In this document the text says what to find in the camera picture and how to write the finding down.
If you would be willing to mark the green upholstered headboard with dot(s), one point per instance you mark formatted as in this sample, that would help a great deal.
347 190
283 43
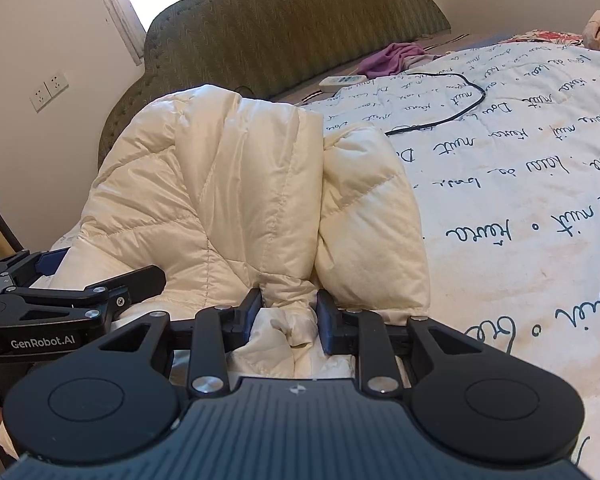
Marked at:
280 20

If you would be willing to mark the white remote control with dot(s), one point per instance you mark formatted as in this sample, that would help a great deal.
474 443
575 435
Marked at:
342 82

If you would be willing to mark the cream puffer jacket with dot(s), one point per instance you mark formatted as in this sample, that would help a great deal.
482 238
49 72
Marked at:
205 185

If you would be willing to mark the purple cloth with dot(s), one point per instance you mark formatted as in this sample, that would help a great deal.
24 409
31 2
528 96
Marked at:
390 57

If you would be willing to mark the red floral cloth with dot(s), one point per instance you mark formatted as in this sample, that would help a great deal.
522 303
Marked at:
545 36

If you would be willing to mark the white wall socket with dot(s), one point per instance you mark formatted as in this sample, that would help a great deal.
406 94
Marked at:
58 86
40 99

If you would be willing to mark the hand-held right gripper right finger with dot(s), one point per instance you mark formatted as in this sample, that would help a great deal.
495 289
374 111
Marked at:
324 316

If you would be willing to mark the white printed blanket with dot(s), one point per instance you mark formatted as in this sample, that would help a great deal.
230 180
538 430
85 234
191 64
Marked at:
505 220

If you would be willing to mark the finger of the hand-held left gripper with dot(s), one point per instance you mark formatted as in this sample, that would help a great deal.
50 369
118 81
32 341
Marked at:
50 261
140 280

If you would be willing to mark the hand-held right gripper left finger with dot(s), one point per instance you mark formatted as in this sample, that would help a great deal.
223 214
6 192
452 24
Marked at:
253 310

